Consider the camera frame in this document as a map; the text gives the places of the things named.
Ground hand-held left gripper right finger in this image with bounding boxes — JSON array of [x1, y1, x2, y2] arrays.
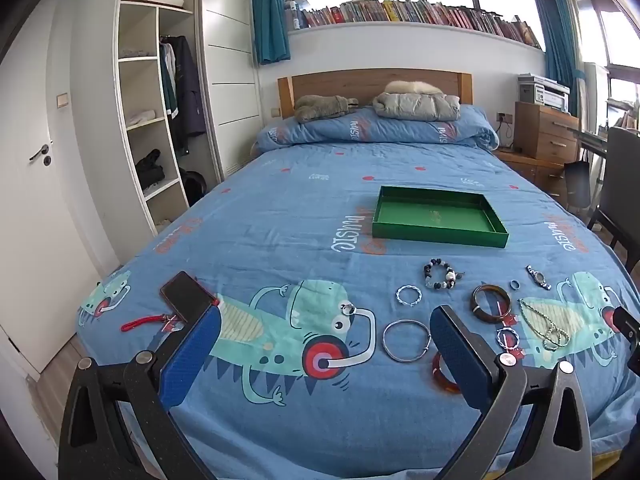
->
[[429, 304, 606, 480]]

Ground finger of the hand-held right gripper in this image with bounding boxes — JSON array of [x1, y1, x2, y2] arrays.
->
[[612, 305, 640, 357]]

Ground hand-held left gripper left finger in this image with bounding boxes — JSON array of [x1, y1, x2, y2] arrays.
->
[[59, 304, 223, 480]]

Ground amber bangle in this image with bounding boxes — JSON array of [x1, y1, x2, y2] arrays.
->
[[432, 352, 463, 395]]

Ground small twisted bracelet red charm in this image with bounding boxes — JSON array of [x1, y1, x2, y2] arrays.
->
[[496, 327, 521, 353]]

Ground dark brown bangle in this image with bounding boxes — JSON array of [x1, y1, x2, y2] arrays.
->
[[470, 284, 512, 323]]

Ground plain silver bangle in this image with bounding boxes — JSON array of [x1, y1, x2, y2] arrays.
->
[[382, 320, 432, 363]]

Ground silver chain necklace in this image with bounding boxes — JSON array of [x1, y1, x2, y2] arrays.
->
[[518, 298, 571, 352]]

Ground beaded bracelet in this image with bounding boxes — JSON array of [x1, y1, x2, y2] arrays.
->
[[424, 258, 466, 291]]

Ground small wristwatch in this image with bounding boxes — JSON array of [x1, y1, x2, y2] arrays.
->
[[526, 265, 552, 291]]

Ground green tray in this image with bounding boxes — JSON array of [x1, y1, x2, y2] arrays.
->
[[371, 186, 509, 249]]

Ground dark chair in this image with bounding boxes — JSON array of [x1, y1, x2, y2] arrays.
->
[[587, 126, 640, 271]]

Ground dark tote bag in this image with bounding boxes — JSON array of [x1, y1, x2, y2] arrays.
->
[[564, 160, 593, 208]]

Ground blue dinosaur print bed sheet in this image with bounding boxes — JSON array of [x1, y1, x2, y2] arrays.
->
[[75, 145, 640, 480]]

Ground black backpack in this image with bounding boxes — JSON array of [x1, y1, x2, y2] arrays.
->
[[179, 169, 208, 208]]

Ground low wooden cabinet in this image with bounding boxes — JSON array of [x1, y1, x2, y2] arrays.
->
[[492, 150, 571, 206]]

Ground black bag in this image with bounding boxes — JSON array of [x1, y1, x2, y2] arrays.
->
[[134, 149, 166, 192]]

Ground white door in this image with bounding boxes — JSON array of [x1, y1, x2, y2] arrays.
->
[[0, 0, 121, 376]]

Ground wooden drawer cabinet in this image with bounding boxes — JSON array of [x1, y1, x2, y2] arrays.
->
[[514, 101, 583, 163]]

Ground folded blue duvet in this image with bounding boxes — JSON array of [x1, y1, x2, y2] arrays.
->
[[256, 105, 500, 151]]

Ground white folded clothes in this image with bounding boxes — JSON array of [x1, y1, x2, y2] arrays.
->
[[125, 109, 163, 128]]

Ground white printer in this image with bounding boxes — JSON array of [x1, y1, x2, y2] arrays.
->
[[517, 73, 571, 113]]

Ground grey padded jacket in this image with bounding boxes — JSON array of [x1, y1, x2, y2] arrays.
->
[[372, 91, 462, 122]]

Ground hanging clothes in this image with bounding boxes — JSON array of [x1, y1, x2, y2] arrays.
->
[[159, 35, 206, 153]]

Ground white furry cushion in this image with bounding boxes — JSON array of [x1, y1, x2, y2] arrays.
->
[[384, 80, 445, 96]]

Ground white wardrobe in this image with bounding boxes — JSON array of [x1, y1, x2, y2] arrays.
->
[[114, 0, 258, 233]]

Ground grey plush toy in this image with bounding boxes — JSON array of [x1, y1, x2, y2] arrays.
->
[[294, 95, 359, 122]]

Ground blue curtain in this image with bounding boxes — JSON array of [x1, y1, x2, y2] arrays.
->
[[532, 0, 583, 93], [250, 0, 292, 66]]

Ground wooden headboard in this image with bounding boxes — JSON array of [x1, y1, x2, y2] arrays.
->
[[277, 71, 473, 121]]

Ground row of books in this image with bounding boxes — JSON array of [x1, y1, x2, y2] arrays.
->
[[285, 0, 543, 51]]

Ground red lanyard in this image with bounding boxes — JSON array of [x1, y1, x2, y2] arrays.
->
[[121, 312, 183, 333]]

